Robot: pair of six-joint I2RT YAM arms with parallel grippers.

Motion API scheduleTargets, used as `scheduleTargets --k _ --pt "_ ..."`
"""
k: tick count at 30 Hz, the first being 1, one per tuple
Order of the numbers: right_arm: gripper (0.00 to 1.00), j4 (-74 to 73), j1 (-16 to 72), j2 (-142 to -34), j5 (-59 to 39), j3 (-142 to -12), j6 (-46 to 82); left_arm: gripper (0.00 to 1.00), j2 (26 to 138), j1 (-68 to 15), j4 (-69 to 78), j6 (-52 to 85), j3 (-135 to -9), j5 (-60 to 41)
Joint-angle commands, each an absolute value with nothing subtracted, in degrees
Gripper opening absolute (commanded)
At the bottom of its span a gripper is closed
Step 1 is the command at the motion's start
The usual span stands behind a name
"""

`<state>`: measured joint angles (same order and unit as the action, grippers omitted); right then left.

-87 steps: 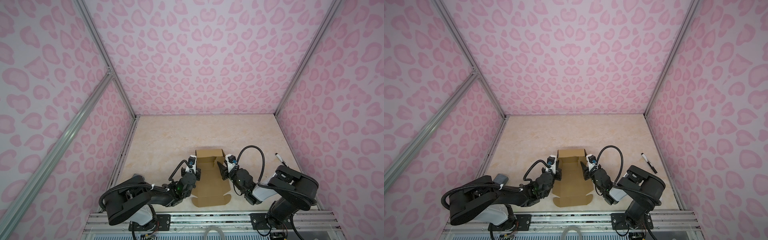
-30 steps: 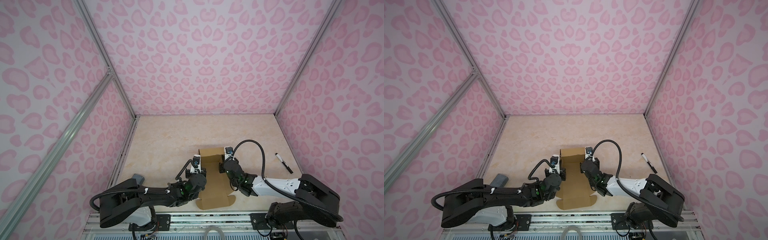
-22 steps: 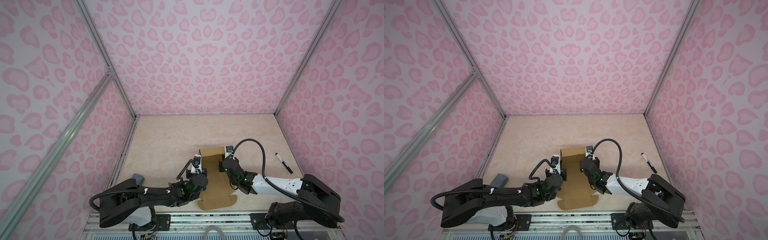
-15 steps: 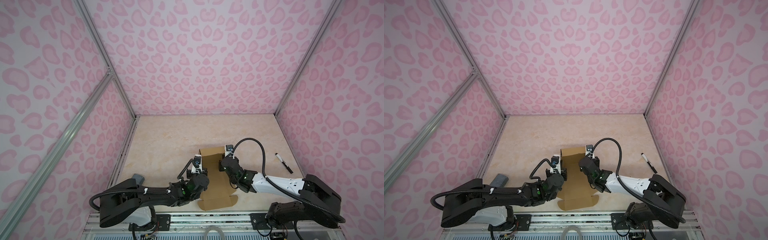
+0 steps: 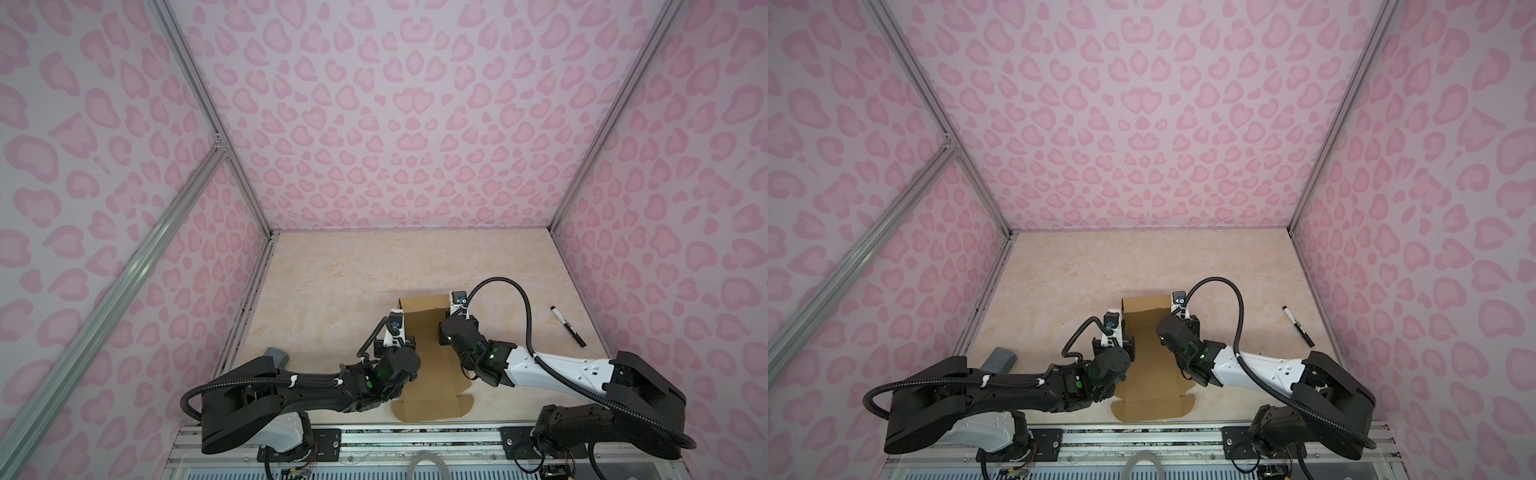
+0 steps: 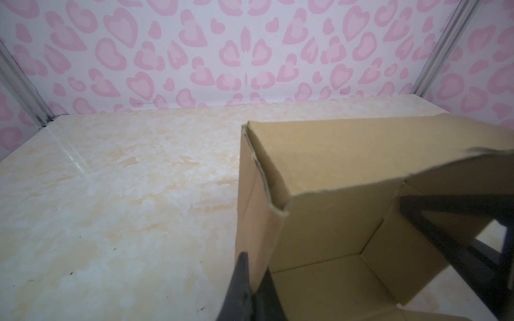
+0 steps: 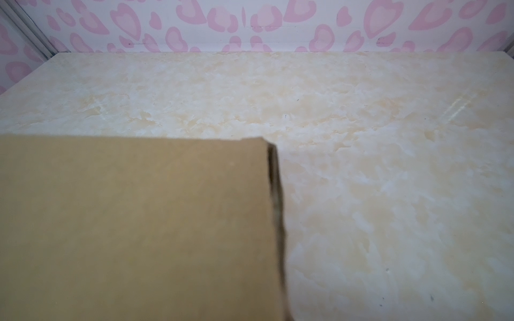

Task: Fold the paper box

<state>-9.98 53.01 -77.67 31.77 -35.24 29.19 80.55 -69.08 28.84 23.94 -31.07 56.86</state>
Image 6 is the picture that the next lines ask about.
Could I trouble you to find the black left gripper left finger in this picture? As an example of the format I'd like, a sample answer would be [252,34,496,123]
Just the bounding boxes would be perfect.
[216,252,253,321]

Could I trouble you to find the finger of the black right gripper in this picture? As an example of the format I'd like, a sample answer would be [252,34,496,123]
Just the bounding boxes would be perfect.
[400,194,513,320]

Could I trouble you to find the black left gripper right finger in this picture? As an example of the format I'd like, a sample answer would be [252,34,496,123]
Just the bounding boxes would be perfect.
[252,270,287,321]

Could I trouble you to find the brown cardboard paper box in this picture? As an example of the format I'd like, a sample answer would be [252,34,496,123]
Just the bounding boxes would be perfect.
[235,114,513,320]

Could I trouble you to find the aluminium frame post right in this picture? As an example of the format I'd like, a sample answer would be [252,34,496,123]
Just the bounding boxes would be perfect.
[411,0,483,98]

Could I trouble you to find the aluminium frame post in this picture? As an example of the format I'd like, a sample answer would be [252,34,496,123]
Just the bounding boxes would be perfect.
[1,44,55,128]
[411,0,483,98]

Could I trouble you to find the aluminium frame post left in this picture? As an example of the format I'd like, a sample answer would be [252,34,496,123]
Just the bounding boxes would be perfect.
[1,44,55,128]

